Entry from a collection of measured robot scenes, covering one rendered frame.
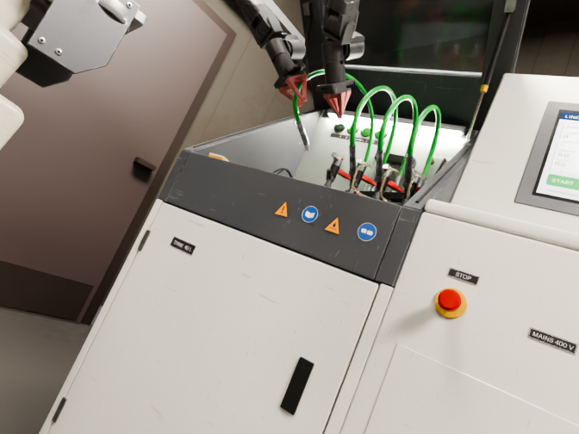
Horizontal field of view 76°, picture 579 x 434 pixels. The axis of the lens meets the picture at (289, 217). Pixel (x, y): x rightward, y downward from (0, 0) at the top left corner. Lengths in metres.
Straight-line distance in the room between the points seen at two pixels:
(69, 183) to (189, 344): 1.65
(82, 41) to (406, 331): 0.72
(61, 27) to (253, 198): 0.49
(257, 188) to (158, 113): 1.71
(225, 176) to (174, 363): 0.47
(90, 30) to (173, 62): 1.94
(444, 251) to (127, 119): 2.09
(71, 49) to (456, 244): 0.72
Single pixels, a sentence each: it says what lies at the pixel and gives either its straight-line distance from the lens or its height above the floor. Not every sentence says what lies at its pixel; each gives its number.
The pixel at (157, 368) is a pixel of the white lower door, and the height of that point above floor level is 0.42.
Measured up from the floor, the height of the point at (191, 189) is 0.85.
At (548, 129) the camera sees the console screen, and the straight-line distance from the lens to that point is 1.20.
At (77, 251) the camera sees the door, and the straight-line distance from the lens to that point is 2.50.
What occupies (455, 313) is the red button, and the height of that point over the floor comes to 0.79.
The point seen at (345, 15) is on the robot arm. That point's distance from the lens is 1.05.
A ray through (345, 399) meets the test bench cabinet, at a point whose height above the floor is 0.57.
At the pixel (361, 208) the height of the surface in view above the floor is 0.92.
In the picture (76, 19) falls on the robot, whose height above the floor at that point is 0.96.
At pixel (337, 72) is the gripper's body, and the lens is 1.10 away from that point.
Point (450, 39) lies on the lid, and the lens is 1.41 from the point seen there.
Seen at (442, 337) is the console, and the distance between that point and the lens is 0.72.
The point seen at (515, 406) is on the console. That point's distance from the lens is 0.72.
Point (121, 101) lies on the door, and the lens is 2.49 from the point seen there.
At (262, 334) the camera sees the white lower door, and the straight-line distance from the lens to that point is 0.82.
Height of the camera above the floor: 0.72
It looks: 9 degrees up
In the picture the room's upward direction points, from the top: 24 degrees clockwise
